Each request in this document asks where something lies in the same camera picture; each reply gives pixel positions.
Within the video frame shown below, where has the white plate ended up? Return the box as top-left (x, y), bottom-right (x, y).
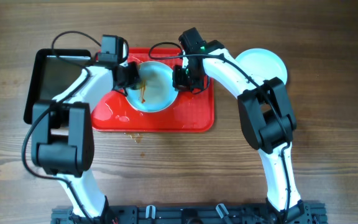
top-left (236, 48), bottom-right (288, 85)
top-left (126, 61), bottom-right (178, 113)

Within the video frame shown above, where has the black rectangular basin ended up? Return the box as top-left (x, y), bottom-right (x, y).
top-left (24, 49), bottom-right (91, 124)

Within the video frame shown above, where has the red plastic tray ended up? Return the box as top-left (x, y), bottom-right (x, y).
top-left (92, 48), bottom-right (214, 133)

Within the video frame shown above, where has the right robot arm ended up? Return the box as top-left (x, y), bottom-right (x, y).
top-left (180, 40), bottom-right (301, 223)

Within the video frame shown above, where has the green yellow sponge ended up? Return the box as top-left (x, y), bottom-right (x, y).
top-left (129, 80), bottom-right (145, 90)

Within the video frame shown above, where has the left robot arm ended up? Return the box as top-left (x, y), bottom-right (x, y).
top-left (22, 62), bottom-right (140, 223)

